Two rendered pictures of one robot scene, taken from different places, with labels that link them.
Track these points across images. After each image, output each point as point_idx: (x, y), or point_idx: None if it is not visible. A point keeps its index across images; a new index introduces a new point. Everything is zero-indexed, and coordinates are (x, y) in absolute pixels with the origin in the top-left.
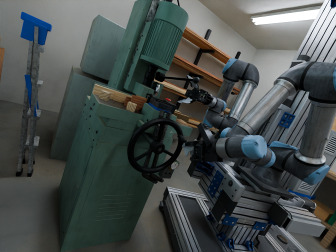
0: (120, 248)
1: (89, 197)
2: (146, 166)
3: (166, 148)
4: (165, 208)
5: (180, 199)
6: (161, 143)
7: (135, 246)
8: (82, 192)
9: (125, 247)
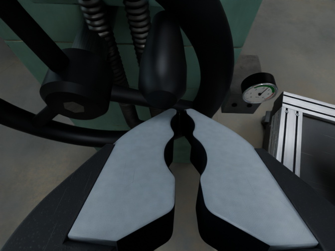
0: (175, 173)
1: (90, 125)
2: (128, 116)
3: (234, 36)
4: (267, 130)
5: (305, 122)
6: (58, 84)
7: (197, 175)
8: (74, 120)
9: (181, 174)
